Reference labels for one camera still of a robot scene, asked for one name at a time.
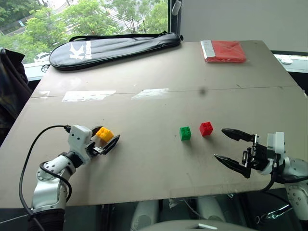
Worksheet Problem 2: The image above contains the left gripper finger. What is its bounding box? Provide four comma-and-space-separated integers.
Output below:
102, 134, 121, 155
91, 125, 103, 139

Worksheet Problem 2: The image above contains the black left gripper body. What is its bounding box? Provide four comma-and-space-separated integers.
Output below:
85, 141, 109, 158

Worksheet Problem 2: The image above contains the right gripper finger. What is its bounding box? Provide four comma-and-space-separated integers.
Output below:
214, 154, 252, 179
221, 128, 257, 143

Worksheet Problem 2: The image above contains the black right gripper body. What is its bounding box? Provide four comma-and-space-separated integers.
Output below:
242, 134, 274, 171

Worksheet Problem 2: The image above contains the yellow toy brick cube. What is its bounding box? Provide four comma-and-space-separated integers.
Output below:
95, 127, 115, 142

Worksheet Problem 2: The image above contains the red toy brick cube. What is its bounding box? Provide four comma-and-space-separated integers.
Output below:
199, 121, 214, 137

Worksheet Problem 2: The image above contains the green toy brick cube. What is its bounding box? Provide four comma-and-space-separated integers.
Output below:
179, 126, 193, 141

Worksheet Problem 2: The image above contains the chrome chair base leg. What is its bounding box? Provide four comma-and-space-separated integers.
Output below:
256, 204, 293, 223

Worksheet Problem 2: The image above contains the grey rounded body cover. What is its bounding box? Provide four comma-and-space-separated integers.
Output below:
144, 219, 256, 231

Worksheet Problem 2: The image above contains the black racket bag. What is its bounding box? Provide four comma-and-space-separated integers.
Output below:
49, 30, 184, 72

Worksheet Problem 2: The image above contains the red packet in plastic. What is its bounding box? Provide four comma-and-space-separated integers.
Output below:
200, 40, 248, 64

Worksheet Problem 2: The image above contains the white car outside window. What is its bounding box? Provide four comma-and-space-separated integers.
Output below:
33, 52, 51, 63

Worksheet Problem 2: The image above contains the dark jacket on chair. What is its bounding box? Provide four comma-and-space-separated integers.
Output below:
0, 47, 33, 147

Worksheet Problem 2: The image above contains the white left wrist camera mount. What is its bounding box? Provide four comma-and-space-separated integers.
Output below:
67, 125, 93, 166

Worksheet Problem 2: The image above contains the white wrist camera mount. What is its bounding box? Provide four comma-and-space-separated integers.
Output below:
266, 131, 286, 159
67, 125, 93, 166

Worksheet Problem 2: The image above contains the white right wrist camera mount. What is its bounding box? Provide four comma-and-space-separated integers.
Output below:
266, 131, 286, 159

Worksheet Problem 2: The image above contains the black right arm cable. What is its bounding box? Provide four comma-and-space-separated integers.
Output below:
258, 154, 308, 193

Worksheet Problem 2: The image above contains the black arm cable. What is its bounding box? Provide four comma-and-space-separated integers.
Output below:
18, 124, 72, 231
258, 154, 308, 193

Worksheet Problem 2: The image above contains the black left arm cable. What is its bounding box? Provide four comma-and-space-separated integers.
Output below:
18, 124, 72, 231

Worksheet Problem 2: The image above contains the white window handle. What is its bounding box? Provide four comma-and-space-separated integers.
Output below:
171, 0, 181, 15

